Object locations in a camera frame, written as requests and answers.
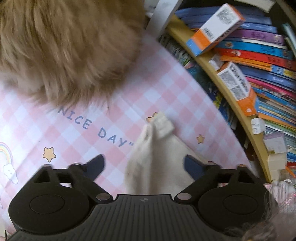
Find cream hoodie with black print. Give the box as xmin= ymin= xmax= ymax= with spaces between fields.
xmin=125 ymin=113 xmax=208 ymax=196

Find pink checkered cartoon mat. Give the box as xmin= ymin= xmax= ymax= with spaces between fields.
xmin=1 ymin=36 xmax=249 ymax=233

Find wooden bookshelf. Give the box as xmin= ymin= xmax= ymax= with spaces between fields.
xmin=147 ymin=0 xmax=296 ymax=183

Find small white charger plug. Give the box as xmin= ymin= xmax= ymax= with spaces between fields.
xmin=251 ymin=118 xmax=266 ymax=135

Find cream pen holder box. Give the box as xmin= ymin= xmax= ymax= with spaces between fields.
xmin=267 ymin=153 xmax=287 ymax=181

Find small white calendar card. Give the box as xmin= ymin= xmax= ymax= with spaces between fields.
xmin=263 ymin=132 xmax=287 ymax=154

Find fluffy brown cat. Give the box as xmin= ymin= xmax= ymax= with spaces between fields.
xmin=1 ymin=1 xmax=145 ymax=107

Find row of colourful books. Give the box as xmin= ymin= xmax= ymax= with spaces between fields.
xmin=214 ymin=3 xmax=295 ymax=163

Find white orange usmile box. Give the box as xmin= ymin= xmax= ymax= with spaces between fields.
xmin=186 ymin=4 xmax=245 ymax=57

